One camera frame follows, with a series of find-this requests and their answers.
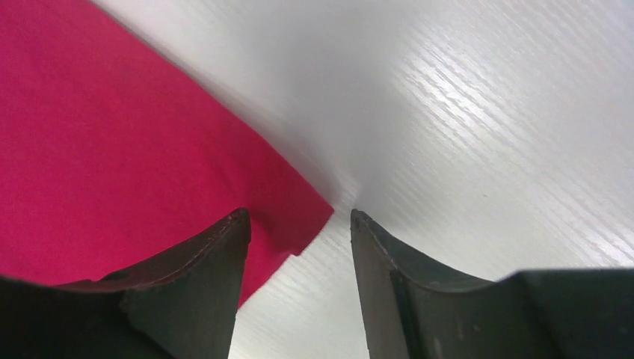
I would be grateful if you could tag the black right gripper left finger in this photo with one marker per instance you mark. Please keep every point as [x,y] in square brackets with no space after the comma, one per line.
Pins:
[180,303]

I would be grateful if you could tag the red t shirt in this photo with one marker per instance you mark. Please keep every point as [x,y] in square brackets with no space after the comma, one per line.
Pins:
[111,154]

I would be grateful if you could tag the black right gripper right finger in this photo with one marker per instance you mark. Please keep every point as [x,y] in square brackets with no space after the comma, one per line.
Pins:
[416,307]

